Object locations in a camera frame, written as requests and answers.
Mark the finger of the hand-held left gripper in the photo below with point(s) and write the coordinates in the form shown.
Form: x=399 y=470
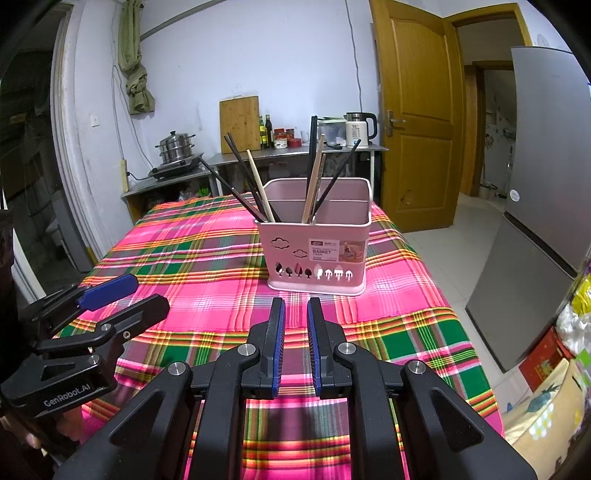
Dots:
x=138 y=314
x=111 y=290

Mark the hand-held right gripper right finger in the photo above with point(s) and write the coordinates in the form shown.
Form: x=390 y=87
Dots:
x=314 y=355

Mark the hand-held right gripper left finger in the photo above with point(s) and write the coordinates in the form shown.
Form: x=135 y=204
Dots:
x=277 y=355

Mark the pink utensil basket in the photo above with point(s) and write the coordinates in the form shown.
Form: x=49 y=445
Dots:
x=318 y=258

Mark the cream wooden chopstick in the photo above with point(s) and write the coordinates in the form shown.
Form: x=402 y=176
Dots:
x=320 y=180
x=315 y=166
x=258 y=182

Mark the pink green plaid tablecloth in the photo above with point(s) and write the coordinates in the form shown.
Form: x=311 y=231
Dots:
x=194 y=258

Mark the low steel counter shelf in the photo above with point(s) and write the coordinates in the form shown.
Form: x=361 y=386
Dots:
x=161 y=187

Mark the yellow power strip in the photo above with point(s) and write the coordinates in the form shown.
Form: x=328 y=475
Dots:
x=124 y=175

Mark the steel cooktop stove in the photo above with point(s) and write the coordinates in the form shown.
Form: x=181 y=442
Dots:
x=178 y=168

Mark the steel steamer pot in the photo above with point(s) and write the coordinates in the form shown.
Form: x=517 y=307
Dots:
x=174 y=147

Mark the tall steel counter table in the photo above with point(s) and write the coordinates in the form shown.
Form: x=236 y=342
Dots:
x=286 y=152

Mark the wooden cutting board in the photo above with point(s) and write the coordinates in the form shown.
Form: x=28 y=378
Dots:
x=240 y=124

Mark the small red container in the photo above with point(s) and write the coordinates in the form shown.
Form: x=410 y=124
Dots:
x=294 y=143

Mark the red lid jar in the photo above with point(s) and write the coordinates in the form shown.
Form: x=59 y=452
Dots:
x=280 y=138

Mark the yellow oil bottle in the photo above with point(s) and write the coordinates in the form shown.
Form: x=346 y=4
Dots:
x=262 y=134

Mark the grey dish container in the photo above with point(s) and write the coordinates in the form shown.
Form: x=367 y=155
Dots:
x=332 y=134

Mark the dark sauce bottle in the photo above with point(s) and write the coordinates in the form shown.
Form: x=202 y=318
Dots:
x=268 y=133

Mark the green tied curtain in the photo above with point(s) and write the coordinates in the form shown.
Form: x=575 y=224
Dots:
x=136 y=69

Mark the white electric kettle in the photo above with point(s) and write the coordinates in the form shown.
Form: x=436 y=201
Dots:
x=360 y=131

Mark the red cardboard box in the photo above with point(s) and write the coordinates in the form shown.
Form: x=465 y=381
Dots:
x=547 y=362

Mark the cream fish print bag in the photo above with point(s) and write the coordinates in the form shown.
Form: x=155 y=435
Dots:
x=549 y=415

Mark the wooden door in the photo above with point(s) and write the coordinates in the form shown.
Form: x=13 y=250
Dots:
x=415 y=115

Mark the white plastic bag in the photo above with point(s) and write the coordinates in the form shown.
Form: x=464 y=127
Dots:
x=575 y=332

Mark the grey refrigerator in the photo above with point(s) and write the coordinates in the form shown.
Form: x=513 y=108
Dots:
x=531 y=207

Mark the yellow plastic bag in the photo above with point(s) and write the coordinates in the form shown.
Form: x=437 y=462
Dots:
x=582 y=295

